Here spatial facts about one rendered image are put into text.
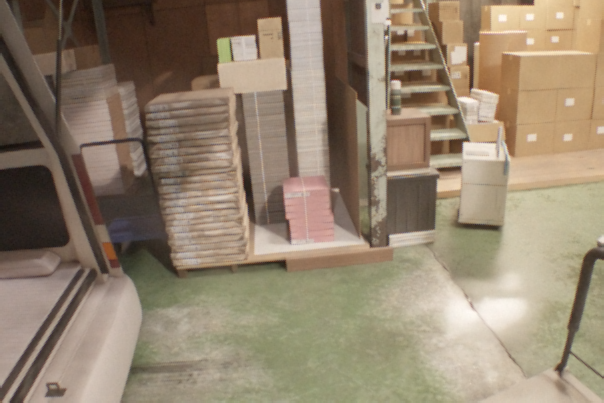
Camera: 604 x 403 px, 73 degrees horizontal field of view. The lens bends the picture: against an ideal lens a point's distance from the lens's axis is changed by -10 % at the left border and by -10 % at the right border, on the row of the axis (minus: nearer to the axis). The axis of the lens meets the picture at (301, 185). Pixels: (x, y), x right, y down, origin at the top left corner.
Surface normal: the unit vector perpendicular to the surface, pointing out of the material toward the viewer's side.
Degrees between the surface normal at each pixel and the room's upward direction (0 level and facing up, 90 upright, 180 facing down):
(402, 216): 90
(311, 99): 90
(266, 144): 90
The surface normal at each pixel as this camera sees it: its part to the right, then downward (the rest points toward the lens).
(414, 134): 0.09, 0.35
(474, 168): -0.33, 0.36
